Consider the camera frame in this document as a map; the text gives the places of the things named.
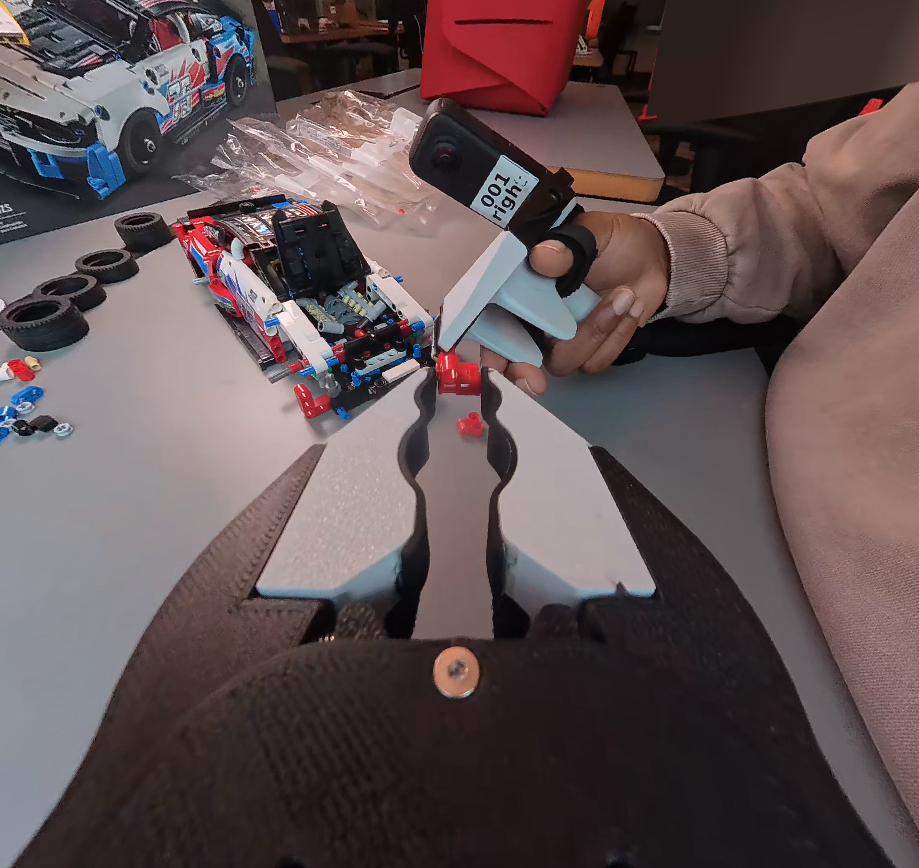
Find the person's beige sweatshirt torso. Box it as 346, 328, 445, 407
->
764, 193, 919, 833

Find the clear plastic bag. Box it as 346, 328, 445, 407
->
172, 118, 439, 237
280, 89, 425, 166

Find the toy car set box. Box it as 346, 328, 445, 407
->
0, 0, 277, 245

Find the person's right hand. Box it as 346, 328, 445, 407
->
478, 210, 673, 397

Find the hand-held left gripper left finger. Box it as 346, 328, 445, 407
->
255, 367, 439, 632

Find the toy car model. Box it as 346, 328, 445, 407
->
172, 199, 440, 420

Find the grey desk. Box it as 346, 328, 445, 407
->
0, 186, 919, 868

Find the red paper bag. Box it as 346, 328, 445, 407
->
420, 0, 604, 117

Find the person's right forearm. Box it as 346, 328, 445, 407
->
632, 82, 919, 327

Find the black toy tire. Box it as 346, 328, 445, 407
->
34, 274, 109, 311
0, 296, 90, 352
75, 248, 141, 284
115, 212, 175, 252

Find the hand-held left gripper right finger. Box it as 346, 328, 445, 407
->
481, 367, 659, 632

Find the red toy brick piece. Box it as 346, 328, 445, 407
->
436, 351, 483, 395

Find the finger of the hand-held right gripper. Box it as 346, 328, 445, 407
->
437, 231, 532, 354

